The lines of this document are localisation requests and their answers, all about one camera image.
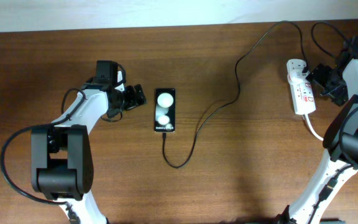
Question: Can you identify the white power strip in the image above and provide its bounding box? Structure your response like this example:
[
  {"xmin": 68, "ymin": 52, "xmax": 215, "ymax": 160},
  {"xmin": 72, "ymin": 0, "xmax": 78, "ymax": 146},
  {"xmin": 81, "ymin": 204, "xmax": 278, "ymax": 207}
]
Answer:
[{"xmin": 286, "ymin": 58, "xmax": 317, "ymax": 116}]

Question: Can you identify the black USB charging cable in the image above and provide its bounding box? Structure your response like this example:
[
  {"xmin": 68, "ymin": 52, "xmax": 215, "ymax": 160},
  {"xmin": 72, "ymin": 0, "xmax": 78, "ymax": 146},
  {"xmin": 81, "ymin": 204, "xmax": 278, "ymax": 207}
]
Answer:
[{"xmin": 161, "ymin": 20, "xmax": 309, "ymax": 169}]

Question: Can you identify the black Galaxy smartphone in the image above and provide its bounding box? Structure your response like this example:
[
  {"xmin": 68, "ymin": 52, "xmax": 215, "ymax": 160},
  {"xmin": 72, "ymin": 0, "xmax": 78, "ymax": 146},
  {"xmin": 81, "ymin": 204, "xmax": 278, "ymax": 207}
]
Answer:
[{"xmin": 154, "ymin": 88, "xmax": 176, "ymax": 133}]

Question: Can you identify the white USB charger adapter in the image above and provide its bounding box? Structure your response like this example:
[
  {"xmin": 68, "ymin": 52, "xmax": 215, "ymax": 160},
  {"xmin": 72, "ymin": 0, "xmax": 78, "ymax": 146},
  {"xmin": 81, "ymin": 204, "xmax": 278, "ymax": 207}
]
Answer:
[{"xmin": 287, "ymin": 59, "xmax": 309, "ymax": 85}]

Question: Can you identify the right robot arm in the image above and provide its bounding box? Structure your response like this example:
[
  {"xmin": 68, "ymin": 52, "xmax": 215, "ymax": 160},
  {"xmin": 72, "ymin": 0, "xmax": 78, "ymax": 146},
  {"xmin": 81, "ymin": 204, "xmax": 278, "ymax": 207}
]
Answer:
[{"xmin": 274, "ymin": 36, "xmax": 358, "ymax": 223}]

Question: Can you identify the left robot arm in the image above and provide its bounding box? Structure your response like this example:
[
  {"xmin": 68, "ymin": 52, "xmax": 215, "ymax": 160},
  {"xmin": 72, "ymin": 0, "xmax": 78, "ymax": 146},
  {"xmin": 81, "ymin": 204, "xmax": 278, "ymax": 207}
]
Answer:
[{"xmin": 31, "ymin": 60, "xmax": 147, "ymax": 223}]

